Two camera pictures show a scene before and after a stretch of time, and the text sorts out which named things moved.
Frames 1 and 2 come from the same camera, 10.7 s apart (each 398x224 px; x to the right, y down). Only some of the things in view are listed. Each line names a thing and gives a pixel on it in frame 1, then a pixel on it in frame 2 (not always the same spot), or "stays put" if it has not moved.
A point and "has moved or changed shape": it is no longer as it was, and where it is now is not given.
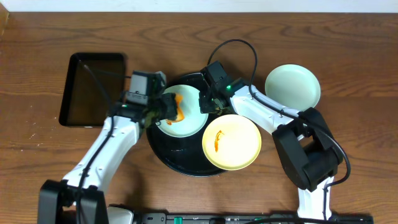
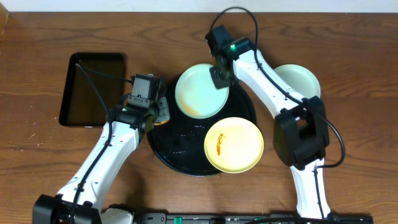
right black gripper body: (206, 101) -> (219, 78)
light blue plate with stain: (294, 86) stays put
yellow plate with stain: (231, 142) stays put
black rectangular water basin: (94, 83) stays put
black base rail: (248, 218) stays put
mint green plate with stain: (194, 121) has moved or changed shape
